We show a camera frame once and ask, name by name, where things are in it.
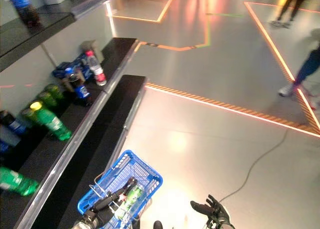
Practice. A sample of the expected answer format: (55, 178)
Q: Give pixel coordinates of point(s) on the blue plastic shopping basket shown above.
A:
(140, 169)

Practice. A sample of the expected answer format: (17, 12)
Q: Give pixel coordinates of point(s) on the person in blue leggings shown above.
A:
(307, 66)

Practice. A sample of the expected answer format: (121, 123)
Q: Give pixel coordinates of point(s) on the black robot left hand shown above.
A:
(105, 204)

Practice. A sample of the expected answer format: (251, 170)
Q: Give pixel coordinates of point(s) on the green soda bottle yellow cap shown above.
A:
(52, 124)

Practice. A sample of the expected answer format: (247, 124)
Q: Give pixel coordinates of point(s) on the clear water bottle red cap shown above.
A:
(97, 69)

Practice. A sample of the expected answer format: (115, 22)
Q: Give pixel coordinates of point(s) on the person in black trousers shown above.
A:
(290, 4)

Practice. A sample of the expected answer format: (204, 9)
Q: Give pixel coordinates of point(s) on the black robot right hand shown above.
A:
(212, 210)

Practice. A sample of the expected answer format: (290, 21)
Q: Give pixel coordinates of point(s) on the large blue cookie box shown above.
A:
(81, 64)

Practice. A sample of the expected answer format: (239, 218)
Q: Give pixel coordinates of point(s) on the dark cola bottle blue label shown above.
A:
(7, 141)
(13, 124)
(23, 6)
(80, 89)

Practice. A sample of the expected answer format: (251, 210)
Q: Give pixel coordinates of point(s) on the silver robot right leg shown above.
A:
(157, 225)

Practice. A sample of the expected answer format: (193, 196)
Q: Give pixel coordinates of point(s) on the black shelf board clear rail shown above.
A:
(37, 39)
(62, 159)
(120, 51)

